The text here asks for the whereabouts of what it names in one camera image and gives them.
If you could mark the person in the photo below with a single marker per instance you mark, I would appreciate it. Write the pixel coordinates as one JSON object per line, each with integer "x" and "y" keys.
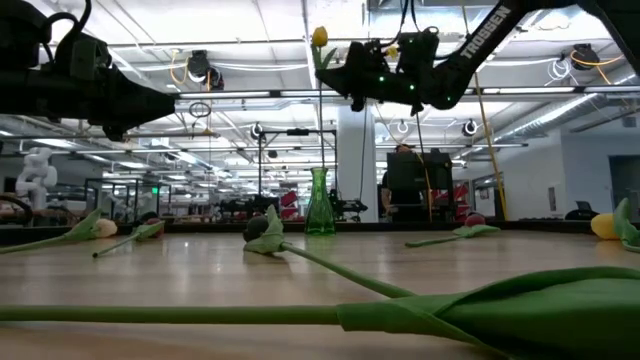
{"x": 400, "y": 205}

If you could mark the black table edge rail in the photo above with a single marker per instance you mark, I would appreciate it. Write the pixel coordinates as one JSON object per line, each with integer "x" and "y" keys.
{"x": 380, "y": 226}

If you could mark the silver ventilation duct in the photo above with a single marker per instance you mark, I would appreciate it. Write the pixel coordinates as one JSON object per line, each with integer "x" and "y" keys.
{"x": 550, "y": 117}

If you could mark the white square pillar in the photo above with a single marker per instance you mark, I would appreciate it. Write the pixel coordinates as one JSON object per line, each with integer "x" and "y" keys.
{"x": 350, "y": 150}

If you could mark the yellow artificial tulip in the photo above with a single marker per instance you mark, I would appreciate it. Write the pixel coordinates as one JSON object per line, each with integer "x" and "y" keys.
{"x": 604, "y": 226}
{"x": 320, "y": 36}

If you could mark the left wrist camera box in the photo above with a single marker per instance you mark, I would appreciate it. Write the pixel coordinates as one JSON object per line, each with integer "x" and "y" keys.
{"x": 87, "y": 57}

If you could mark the black office chair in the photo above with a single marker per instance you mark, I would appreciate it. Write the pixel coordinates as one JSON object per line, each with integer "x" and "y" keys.
{"x": 582, "y": 214}

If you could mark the green glass vase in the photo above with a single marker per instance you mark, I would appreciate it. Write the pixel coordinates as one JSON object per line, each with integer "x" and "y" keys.
{"x": 320, "y": 215}

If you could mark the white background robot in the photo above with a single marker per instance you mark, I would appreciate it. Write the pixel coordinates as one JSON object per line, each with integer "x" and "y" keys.
{"x": 35, "y": 175}

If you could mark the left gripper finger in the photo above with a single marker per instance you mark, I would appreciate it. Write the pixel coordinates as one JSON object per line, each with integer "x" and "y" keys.
{"x": 147, "y": 112}
{"x": 145, "y": 96}

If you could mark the peach artificial tulip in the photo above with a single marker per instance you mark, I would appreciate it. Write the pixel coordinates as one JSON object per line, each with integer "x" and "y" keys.
{"x": 105, "y": 228}

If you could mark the small yellow gripper tag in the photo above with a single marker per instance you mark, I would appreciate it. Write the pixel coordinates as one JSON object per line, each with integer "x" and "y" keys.
{"x": 392, "y": 51}

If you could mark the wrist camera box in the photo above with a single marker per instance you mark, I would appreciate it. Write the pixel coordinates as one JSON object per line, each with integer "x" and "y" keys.
{"x": 87, "y": 57}
{"x": 417, "y": 47}

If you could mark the red artificial tulip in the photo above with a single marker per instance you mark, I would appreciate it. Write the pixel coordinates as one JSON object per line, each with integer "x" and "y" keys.
{"x": 145, "y": 231}
{"x": 475, "y": 231}

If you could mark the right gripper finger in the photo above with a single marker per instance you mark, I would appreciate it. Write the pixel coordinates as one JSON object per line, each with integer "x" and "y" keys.
{"x": 340, "y": 87}
{"x": 335, "y": 73}

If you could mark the red printed panel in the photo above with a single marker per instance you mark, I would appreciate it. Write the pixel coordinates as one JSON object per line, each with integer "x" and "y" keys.
{"x": 289, "y": 202}
{"x": 460, "y": 195}

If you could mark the large foreground green tulip stem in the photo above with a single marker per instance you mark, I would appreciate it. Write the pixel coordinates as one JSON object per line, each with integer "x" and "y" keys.
{"x": 550, "y": 315}

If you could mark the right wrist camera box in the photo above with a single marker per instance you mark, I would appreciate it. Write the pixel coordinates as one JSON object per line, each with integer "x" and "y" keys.
{"x": 417, "y": 47}

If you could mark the dark maroon artificial tulip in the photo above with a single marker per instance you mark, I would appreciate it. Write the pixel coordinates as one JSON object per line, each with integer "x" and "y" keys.
{"x": 270, "y": 240}

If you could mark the black monitor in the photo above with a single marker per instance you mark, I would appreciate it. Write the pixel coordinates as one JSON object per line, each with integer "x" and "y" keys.
{"x": 417, "y": 170}

